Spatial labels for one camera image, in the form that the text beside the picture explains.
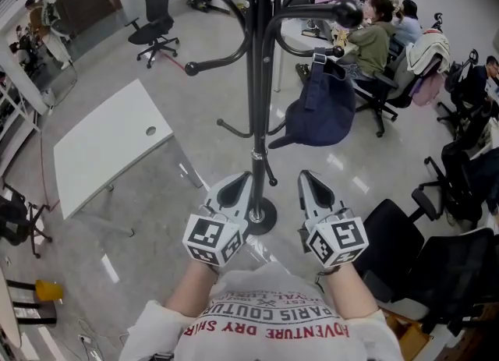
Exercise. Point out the wooden box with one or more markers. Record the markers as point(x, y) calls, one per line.
point(409, 336)

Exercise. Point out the person's white printed t-shirt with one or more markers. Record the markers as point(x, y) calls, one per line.
point(269, 312)

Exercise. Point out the person's left forearm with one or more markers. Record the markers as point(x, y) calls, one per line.
point(191, 289)

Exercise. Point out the white jacket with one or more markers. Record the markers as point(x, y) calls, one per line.
point(429, 49)

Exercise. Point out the white shelf rack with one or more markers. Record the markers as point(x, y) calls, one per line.
point(13, 117)

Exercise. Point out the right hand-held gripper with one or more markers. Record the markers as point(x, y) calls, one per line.
point(339, 240)

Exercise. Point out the white power strip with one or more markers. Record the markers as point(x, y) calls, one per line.
point(85, 338)

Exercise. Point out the black office chair with headrest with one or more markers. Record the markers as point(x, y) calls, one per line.
point(156, 16)

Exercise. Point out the yellow bin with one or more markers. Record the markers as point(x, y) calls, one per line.
point(48, 290)

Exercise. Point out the black metal coat rack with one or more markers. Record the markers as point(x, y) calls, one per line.
point(259, 125)

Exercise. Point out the person's right forearm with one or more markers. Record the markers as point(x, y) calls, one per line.
point(345, 293)

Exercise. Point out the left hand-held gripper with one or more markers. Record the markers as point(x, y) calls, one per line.
point(212, 236)

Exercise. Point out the navy blue cap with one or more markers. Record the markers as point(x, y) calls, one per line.
point(325, 117)

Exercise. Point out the black mesh office chair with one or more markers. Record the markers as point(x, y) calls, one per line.
point(429, 266)

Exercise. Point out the pink bag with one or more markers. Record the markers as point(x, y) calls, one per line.
point(427, 88)

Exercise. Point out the long white office desk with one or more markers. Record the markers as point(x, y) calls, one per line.
point(290, 34)

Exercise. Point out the office chair draped with clothes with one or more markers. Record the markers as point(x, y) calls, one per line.
point(390, 90)

